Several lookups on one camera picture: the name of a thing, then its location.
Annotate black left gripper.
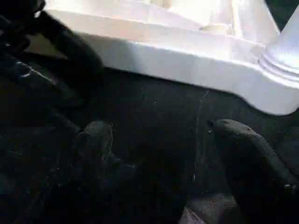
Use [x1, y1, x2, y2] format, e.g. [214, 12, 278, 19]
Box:
[0, 0, 104, 108]

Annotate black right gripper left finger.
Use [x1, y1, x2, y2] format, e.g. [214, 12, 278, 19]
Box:
[13, 119, 114, 224]

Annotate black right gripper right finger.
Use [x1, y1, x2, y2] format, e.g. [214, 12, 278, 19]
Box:
[207, 118, 299, 224]

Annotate white plastic table leg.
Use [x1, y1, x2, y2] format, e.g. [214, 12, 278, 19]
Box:
[257, 0, 299, 83]

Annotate white plastic table top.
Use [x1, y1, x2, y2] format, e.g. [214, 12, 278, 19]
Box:
[22, 0, 299, 117]

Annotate black plastic mat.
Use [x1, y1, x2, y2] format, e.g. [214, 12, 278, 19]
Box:
[0, 0, 299, 224]

